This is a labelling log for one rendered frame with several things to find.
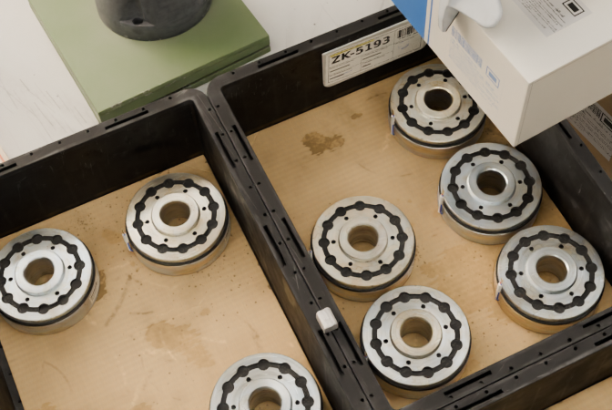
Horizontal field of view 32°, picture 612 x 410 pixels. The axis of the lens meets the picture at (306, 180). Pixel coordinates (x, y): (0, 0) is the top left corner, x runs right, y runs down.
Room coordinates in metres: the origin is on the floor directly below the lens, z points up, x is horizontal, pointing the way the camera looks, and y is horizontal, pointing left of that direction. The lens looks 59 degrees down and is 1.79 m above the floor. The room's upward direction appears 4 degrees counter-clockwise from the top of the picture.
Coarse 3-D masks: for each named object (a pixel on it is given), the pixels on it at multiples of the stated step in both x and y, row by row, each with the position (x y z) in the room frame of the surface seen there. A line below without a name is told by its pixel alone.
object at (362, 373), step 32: (352, 32) 0.69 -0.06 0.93; (256, 64) 0.65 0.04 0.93; (224, 128) 0.58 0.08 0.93; (256, 160) 0.54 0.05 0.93; (576, 160) 0.52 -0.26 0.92; (608, 192) 0.48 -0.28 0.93; (288, 224) 0.47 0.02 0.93; (320, 288) 0.40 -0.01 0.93; (608, 320) 0.35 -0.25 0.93; (352, 352) 0.35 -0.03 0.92; (544, 352) 0.33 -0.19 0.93; (480, 384) 0.30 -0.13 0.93
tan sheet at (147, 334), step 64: (128, 192) 0.58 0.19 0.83; (128, 256) 0.50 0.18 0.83; (0, 320) 0.44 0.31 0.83; (128, 320) 0.43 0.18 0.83; (192, 320) 0.42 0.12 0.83; (256, 320) 0.42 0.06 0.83; (64, 384) 0.37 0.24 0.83; (128, 384) 0.36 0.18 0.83; (192, 384) 0.36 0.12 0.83; (320, 384) 0.35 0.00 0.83
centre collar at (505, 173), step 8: (480, 168) 0.55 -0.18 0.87; (488, 168) 0.55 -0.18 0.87; (496, 168) 0.55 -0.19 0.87; (504, 168) 0.55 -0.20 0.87; (472, 176) 0.54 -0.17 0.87; (504, 176) 0.54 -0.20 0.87; (512, 176) 0.54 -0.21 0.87; (472, 184) 0.53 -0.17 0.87; (512, 184) 0.53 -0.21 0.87; (472, 192) 0.52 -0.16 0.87; (480, 192) 0.52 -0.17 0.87; (504, 192) 0.52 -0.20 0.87; (512, 192) 0.52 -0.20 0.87; (480, 200) 0.51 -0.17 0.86; (488, 200) 0.51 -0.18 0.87; (496, 200) 0.51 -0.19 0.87; (504, 200) 0.51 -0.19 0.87
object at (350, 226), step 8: (344, 224) 0.50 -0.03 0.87; (352, 224) 0.50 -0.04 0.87; (360, 224) 0.50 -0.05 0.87; (368, 224) 0.50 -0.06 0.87; (376, 224) 0.50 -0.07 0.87; (344, 232) 0.49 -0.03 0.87; (376, 232) 0.49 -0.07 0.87; (384, 232) 0.49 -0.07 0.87; (344, 240) 0.48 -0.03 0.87; (384, 240) 0.48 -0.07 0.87; (344, 248) 0.47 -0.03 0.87; (352, 248) 0.47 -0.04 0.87; (376, 248) 0.47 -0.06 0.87; (384, 248) 0.47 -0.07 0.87; (352, 256) 0.46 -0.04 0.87; (360, 256) 0.46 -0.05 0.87; (368, 256) 0.46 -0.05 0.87; (376, 256) 0.46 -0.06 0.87
